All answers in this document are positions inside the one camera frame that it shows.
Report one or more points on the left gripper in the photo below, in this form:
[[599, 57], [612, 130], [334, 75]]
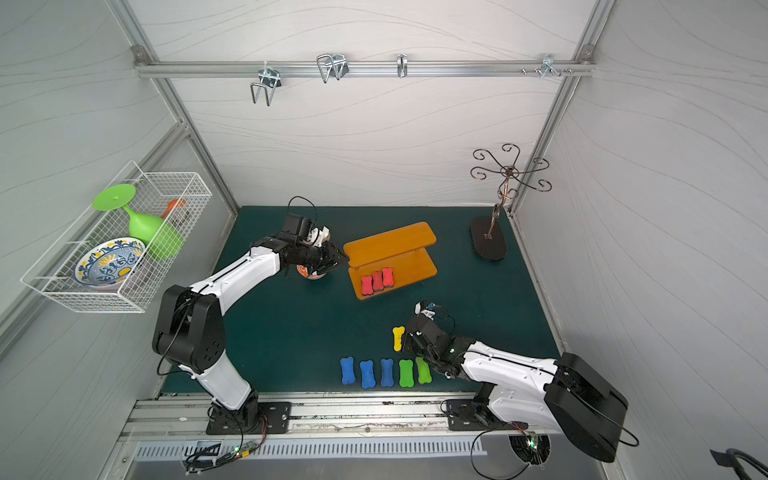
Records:
[[324, 258]]

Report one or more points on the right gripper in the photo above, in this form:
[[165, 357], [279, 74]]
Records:
[[417, 336]]

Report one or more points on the green eraser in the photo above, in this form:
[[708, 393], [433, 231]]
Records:
[[424, 371], [406, 373]]

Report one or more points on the red eraser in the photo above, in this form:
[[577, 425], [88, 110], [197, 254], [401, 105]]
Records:
[[367, 286], [388, 277], [377, 281]]

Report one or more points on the blue eraser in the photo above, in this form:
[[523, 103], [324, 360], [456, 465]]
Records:
[[347, 365], [368, 380], [387, 373]]

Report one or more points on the orange two-tier shelf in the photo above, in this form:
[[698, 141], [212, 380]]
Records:
[[403, 249]]

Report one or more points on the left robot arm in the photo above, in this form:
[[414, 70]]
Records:
[[190, 331]]

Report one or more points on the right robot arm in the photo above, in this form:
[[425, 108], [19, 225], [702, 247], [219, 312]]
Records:
[[566, 394]]

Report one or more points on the orange patterned bowl front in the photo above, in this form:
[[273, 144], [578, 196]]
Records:
[[305, 273]]

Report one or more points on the metal jewelry stand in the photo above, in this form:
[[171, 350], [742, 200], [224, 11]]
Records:
[[488, 240]]

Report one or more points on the orange item in basket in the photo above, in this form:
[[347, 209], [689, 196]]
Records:
[[175, 210]]

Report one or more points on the green plastic goblet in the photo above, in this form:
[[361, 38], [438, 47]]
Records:
[[162, 240]]

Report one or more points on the double metal hook left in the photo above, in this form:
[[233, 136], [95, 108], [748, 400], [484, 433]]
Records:
[[268, 81]]

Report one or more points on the double metal hook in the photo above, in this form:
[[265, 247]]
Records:
[[268, 81], [332, 65]]

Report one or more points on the aluminium crossbar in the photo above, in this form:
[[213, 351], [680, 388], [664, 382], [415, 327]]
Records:
[[357, 69]]

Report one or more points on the double metal hook middle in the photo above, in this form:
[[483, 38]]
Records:
[[332, 65]]

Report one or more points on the single metal hook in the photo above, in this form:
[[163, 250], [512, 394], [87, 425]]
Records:
[[402, 65]]

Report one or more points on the blue yellow patterned bowl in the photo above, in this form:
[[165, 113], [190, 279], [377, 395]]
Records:
[[109, 263]]

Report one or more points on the metal hook right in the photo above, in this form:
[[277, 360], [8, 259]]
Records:
[[549, 67]]

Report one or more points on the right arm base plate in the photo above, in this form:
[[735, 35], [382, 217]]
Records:
[[465, 415]]

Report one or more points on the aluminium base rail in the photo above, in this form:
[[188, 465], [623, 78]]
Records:
[[313, 414]]

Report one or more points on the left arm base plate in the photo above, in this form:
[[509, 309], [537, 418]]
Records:
[[253, 417]]

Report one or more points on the white wire basket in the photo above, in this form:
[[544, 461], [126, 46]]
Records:
[[52, 274]]

